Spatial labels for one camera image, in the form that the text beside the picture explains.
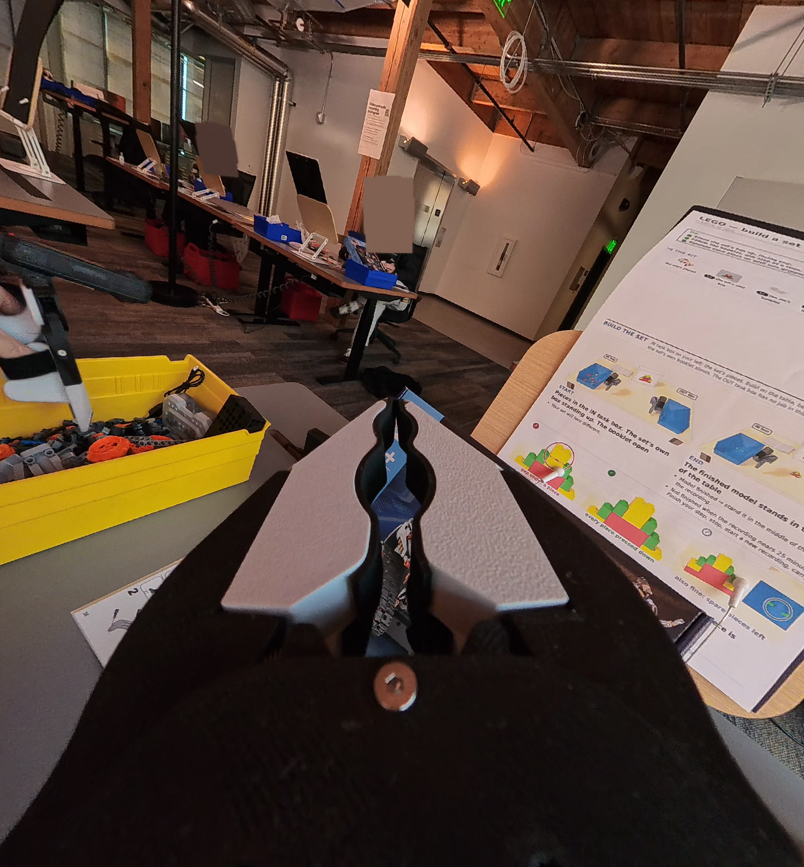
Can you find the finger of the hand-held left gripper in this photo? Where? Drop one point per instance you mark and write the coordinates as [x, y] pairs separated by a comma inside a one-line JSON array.
[[83, 406]]

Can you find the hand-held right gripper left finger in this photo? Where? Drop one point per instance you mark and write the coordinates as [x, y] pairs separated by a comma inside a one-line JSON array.
[[307, 535]]

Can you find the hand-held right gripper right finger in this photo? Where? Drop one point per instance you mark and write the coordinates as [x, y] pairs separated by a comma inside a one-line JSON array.
[[490, 535]]

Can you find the pile of building pieces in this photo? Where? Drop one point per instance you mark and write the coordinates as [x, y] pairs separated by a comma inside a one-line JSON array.
[[36, 460]]

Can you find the robot kit box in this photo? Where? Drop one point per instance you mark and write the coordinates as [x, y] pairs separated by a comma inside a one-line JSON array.
[[391, 562]]

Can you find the yellow plastic bin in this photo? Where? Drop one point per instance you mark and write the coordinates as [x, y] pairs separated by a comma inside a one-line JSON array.
[[104, 501]]

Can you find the assembly instruction booklet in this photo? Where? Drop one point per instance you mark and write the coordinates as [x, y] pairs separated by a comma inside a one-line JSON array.
[[114, 609]]

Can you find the brown wooden desk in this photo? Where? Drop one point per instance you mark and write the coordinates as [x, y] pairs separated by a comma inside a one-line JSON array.
[[36, 196]]

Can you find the printed task sheet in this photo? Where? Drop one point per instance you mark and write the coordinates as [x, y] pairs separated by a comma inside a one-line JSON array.
[[679, 406]]

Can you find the grey desk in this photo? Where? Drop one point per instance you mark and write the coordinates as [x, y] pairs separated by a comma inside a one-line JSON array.
[[36, 643]]

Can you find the orange gear wheel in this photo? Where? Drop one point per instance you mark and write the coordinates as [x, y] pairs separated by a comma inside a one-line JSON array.
[[108, 447]]

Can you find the black power brick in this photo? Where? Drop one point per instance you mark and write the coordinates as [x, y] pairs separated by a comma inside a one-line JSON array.
[[317, 440]]

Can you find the grey motor block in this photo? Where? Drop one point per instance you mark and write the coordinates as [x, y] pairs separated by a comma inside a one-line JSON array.
[[185, 416]]

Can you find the plywood sheet holder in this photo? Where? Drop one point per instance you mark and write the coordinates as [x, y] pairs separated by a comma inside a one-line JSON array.
[[523, 386]]

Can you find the black backpack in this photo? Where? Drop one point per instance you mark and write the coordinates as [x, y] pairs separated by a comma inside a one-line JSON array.
[[391, 383]]

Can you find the tilted board on white stand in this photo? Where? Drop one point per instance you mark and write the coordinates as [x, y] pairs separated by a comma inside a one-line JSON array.
[[19, 81]]

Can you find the blue plastic bin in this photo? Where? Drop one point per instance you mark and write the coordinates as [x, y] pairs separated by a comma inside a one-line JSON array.
[[371, 276], [276, 230]]

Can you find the silver vertical pipe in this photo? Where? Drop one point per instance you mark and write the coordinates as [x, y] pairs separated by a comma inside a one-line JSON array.
[[276, 149]]

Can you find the black office chair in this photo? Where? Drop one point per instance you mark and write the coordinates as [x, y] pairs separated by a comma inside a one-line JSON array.
[[395, 311]]

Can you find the black monitor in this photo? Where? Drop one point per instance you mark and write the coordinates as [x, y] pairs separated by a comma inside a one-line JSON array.
[[305, 177]]

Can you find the plywood board stand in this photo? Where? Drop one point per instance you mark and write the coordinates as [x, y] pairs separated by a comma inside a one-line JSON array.
[[320, 220]]

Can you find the long wooden table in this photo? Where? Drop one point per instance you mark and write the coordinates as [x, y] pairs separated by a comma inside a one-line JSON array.
[[327, 274]]

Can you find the grey elevator door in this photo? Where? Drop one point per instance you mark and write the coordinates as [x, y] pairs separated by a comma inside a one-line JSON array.
[[439, 217]]

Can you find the paper notice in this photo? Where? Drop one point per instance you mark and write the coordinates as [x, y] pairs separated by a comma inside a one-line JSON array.
[[377, 125]]

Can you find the metal ceiling conduit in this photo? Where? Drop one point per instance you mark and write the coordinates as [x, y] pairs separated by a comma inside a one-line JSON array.
[[645, 70]]

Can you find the white wall cabinet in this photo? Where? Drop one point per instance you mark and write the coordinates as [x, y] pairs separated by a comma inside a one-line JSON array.
[[503, 254]]

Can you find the wall lamp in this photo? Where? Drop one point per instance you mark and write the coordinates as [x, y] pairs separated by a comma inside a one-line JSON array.
[[415, 146], [469, 187]]

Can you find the wooden post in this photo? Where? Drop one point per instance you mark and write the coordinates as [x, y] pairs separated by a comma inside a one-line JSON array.
[[412, 34]]

